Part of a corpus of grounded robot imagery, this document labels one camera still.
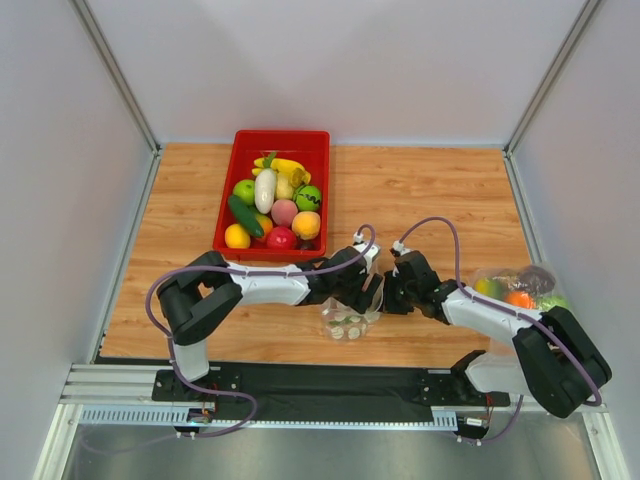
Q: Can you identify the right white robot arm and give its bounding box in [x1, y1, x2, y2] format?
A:
[383, 251, 612, 418]

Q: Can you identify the aluminium front rail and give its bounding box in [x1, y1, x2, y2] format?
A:
[59, 364, 167, 405]

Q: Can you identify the green orange mango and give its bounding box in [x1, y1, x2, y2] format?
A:
[254, 210, 274, 244]

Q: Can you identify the aluminium frame post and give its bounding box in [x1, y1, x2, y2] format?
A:
[503, 0, 606, 156]
[67, 0, 164, 154]

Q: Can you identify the green apple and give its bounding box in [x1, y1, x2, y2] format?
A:
[232, 179, 255, 206]

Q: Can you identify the pink peach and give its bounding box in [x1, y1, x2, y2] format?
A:
[270, 199, 298, 228]

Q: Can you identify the white radish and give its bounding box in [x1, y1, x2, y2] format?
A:
[254, 151, 277, 214]

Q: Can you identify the yellow pear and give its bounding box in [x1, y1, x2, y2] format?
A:
[275, 173, 295, 200]

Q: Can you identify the white slotted cable duct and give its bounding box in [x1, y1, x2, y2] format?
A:
[78, 405, 488, 432]

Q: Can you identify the red plastic bin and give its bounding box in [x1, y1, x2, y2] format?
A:
[212, 130, 330, 262]

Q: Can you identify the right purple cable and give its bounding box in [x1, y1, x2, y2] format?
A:
[399, 216, 604, 447]

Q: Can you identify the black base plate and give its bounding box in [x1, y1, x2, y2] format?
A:
[149, 357, 512, 424]

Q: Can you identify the clear bag of spare food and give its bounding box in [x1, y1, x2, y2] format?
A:
[472, 262, 599, 351]

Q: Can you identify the polka dot zip bag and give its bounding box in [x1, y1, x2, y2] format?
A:
[320, 293, 383, 342]

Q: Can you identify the red pomegranate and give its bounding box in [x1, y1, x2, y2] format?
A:
[266, 226, 298, 250]

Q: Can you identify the yellow orange peach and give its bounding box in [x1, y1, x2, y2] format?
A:
[291, 211, 321, 240]

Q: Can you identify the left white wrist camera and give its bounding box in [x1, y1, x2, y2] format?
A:
[352, 224, 380, 274]

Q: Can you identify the yellow lemon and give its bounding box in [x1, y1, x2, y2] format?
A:
[224, 223, 251, 249]

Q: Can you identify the dark green cucumber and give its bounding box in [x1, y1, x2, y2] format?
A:
[227, 195, 264, 238]

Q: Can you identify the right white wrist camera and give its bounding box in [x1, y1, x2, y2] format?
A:
[390, 240, 412, 258]

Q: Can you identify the right aluminium frame post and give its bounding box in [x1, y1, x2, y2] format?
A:
[503, 0, 606, 156]

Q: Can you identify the yellow banana bunch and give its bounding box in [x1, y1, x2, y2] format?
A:
[251, 156, 311, 188]

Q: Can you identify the left aluminium frame post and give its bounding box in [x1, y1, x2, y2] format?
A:
[67, 0, 164, 154]

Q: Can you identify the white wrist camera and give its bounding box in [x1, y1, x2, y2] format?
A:
[390, 240, 412, 258]
[352, 224, 380, 274]

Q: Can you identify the small green watermelon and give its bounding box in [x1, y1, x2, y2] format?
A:
[293, 185, 322, 212]

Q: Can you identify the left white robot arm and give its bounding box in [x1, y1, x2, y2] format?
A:
[151, 243, 382, 382]

